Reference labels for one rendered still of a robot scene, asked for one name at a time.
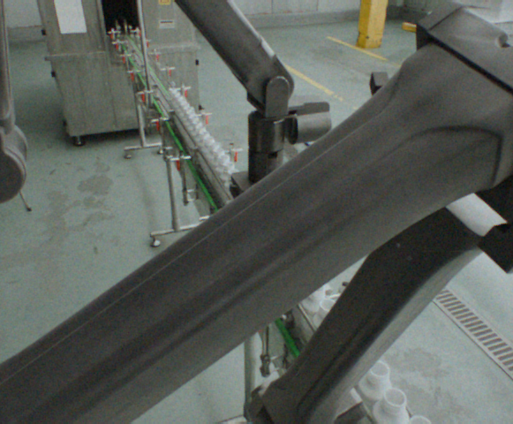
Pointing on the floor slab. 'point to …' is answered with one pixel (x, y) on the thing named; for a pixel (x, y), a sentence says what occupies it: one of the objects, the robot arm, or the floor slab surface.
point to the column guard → (371, 23)
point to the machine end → (79, 109)
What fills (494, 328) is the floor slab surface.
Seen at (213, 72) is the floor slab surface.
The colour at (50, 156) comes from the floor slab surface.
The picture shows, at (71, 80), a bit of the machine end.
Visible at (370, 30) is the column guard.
